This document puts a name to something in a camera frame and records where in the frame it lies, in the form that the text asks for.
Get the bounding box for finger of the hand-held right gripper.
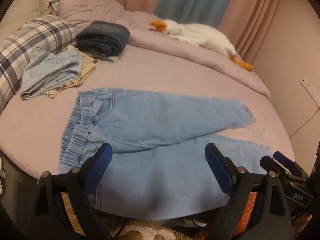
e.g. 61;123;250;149
273;151;302;174
260;155;288;180

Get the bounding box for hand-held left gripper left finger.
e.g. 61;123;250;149
29;142;113;240

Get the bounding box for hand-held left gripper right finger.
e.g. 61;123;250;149
204;142;293;240

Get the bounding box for light blue denim pants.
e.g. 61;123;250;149
58;87;273;221

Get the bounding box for orange fluffy rug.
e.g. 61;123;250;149
234;190;258;236

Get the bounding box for brown and white fluffy rug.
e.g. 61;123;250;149
61;192;209;240

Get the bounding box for beige printed cloth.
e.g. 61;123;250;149
44;45;97;99

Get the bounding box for pink bed sheet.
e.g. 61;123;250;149
0;42;296;180

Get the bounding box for folded light blue denim garment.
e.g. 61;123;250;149
20;49;83;101

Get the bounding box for folded pale green cloth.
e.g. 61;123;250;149
94;45;130;63

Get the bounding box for folded dark denim jeans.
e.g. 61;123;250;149
75;21;130;58

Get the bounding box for pink duvet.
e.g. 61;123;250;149
57;0;272;99

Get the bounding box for white goose plush toy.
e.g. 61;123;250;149
149;19;255;72

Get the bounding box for plaid pillow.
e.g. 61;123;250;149
0;14;80;111

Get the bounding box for blue curtain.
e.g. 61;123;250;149
154;0;238;28

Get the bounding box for beige cushioned headboard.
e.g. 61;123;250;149
0;0;71;43

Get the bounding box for white cable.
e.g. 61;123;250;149
289;105;320;139

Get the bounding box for white wall socket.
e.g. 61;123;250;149
300;77;320;104

